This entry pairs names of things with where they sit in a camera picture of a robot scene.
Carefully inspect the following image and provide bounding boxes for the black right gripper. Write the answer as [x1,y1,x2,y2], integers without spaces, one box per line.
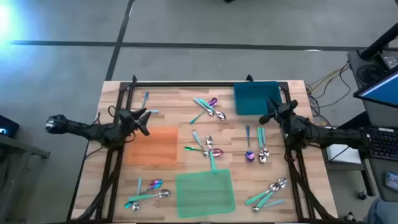
[258,97,299,126]

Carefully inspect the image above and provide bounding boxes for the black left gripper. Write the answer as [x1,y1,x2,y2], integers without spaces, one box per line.
[119,107,152,137]

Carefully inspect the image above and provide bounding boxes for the teal handled silver spoon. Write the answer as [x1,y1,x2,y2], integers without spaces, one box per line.
[261,127,271,157]
[244,182,282,207]
[205,135,218,172]
[198,98,227,121]
[127,189,171,203]
[252,177,288,213]
[256,126,267,164]

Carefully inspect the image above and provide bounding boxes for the teal-handled cutlery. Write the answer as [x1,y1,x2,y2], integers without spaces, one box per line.
[189,97,218,125]

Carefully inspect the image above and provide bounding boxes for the green translucent tray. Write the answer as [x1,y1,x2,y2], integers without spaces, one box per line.
[175,169,237,219]

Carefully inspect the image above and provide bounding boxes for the blue plastic bin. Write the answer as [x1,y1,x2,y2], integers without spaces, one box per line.
[233,81,283,116]

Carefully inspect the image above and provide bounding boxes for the orange translucent tray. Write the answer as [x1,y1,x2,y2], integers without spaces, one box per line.
[126,126,180,166]

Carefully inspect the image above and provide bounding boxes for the white paper sheet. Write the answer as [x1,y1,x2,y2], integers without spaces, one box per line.
[325,143,362,165]

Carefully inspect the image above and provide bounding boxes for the black cart crossbar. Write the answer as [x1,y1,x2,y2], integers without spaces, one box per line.
[337,111,371,129]

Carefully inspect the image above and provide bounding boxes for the dark grey computer cart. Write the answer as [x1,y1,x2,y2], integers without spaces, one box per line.
[347,49,398,203]

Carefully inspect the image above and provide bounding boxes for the computer monitor blue screen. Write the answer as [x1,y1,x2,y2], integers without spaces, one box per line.
[353,70,398,110]

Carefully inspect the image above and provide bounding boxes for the black backlit keyboard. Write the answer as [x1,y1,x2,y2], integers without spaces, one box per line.
[368,126,398,162]

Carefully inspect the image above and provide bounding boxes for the grey side table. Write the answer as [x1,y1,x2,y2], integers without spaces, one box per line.
[0,133,52,224]

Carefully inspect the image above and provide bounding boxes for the black monitor pole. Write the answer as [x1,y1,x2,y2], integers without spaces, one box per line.
[359,23,398,61]

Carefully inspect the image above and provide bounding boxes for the black device blue light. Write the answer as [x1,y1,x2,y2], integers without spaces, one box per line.
[0,114,20,139]

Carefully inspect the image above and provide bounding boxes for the dark handheld device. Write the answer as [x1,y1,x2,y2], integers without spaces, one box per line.
[383,170,398,193]

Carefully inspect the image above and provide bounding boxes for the person's leg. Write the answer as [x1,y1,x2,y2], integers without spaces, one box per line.
[363,198,398,224]

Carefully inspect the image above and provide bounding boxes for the yellow and black cables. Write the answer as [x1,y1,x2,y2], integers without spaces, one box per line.
[306,62,352,125]

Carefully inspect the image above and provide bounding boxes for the black left cable bundle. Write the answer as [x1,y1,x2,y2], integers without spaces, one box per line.
[74,146,121,222]

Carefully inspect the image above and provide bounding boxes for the black cable bundle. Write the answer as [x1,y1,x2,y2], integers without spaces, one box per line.
[284,146,333,222]
[74,146,121,222]

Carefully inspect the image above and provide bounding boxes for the black right cable bundle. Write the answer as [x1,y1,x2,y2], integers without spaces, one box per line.
[284,146,333,222]

